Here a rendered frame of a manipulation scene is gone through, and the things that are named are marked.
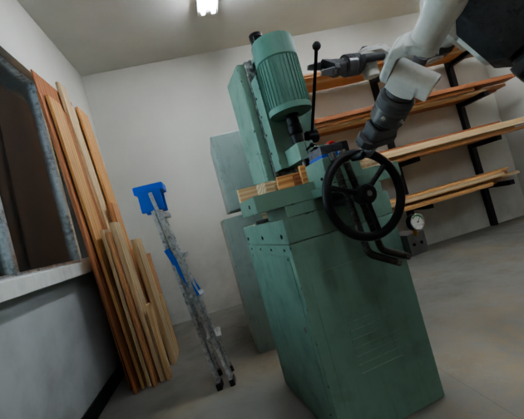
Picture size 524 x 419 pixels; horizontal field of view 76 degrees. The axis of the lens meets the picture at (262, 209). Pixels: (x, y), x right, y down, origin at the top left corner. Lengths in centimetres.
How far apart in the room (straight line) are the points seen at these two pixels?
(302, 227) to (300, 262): 12
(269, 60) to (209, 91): 251
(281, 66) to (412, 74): 65
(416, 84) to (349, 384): 96
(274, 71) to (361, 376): 115
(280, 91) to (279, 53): 15
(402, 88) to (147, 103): 326
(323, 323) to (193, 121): 293
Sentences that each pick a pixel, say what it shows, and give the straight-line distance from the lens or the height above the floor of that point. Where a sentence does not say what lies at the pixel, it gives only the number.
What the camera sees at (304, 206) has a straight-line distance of 118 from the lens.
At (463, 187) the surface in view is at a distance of 415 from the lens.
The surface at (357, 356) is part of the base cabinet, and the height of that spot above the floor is 27.
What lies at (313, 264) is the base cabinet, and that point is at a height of 62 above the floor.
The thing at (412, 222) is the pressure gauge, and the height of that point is 66.
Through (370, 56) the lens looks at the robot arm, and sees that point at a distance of 153.
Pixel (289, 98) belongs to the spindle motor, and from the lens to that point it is 136.
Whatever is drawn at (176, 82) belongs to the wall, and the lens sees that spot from 394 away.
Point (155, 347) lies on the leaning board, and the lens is 239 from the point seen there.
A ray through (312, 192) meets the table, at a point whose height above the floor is 86.
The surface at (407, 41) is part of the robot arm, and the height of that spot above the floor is 110.
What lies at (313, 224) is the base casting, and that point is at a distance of 119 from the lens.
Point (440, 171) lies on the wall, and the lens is 452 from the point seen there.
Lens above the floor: 83
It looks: 1 degrees up
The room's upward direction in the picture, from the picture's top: 15 degrees counter-clockwise
